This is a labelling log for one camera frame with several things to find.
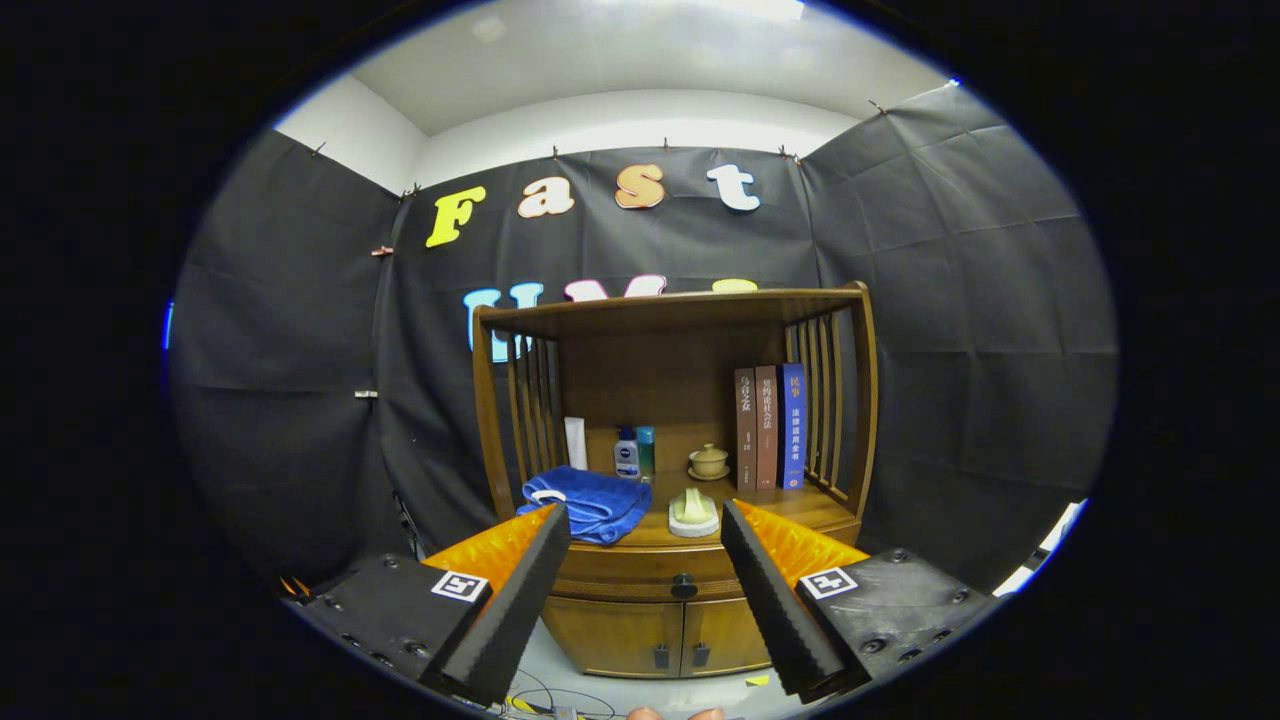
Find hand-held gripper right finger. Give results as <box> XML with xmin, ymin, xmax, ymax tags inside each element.
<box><xmin>720</xmin><ymin>499</ymin><xmax>1001</xmax><ymax>704</ymax></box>

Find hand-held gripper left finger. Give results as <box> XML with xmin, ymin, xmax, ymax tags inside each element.
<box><xmin>285</xmin><ymin>503</ymin><xmax>572</xmax><ymax>707</ymax></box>

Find wooden drawer with black knob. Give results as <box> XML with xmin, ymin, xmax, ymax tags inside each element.
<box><xmin>553</xmin><ymin>545</ymin><xmax>747</xmax><ymax>604</ymax></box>

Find pale green brush white base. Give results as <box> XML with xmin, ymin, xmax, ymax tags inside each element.
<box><xmin>668</xmin><ymin>487</ymin><xmax>721</xmax><ymax>539</ymax></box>

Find wooden cabinet door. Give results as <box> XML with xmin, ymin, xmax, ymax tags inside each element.
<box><xmin>680</xmin><ymin>598</ymin><xmax>776</xmax><ymax>679</ymax></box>
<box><xmin>540</xmin><ymin>596</ymin><xmax>687</xmax><ymax>681</ymax></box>

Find wooden countertop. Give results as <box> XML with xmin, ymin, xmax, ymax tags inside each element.
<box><xmin>520</xmin><ymin>476</ymin><xmax>861</xmax><ymax>549</ymax></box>

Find brown wooden cabinet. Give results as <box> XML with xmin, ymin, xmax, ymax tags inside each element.
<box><xmin>472</xmin><ymin>281</ymin><xmax>880</xmax><ymax>681</ymax></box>

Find blue folded towel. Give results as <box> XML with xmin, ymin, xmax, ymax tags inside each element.
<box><xmin>516</xmin><ymin>465</ymin><xmax>653</xmax><ymax>546</ymax></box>

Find blue book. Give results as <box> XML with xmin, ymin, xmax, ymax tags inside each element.
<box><xmin>776</xmin><ymin>362</ymin><xmax>807</xmax><ymax>491</ymax></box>

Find reddish brown book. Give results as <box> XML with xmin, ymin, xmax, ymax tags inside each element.
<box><xmin>754</xmin><ymin>365</ymin><xmax>780</xmax><ymax>491</ymax></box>

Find dark brown book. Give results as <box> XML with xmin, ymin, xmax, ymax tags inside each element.
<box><xmin>734</xmin><ymin>367</ymin><xmax>759</xmax><ymax>493</ymax></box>

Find white object at edge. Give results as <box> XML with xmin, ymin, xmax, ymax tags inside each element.
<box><xmin>990</xmin><ymin>498</ymin><xmax>1087</xmax><ymax>598</ymax></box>

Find black backdrop cloth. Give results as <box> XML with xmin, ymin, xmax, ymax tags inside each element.
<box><xmin>168</xmin><ymin>85</ymin><xmax>1118</xmax><ymax>601</ymax></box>

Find thin floor cables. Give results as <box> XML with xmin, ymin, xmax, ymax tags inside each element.
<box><xmin>500</xmin><ymin>670</ymin><xmax>616</xmax><ymax>720</ymax></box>

